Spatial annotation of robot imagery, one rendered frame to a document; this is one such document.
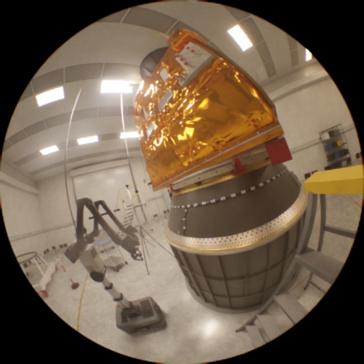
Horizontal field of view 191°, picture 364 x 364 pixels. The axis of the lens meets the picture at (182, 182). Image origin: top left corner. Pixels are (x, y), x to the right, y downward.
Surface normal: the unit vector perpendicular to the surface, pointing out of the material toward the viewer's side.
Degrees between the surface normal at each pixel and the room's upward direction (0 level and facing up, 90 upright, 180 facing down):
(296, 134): 90
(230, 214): 62
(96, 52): 180
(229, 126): 91
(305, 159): 90
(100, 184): 90
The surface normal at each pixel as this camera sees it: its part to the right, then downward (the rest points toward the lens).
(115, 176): 0.57, -0.23
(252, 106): -0.75, 0.26
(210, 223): -0.62, -0.33
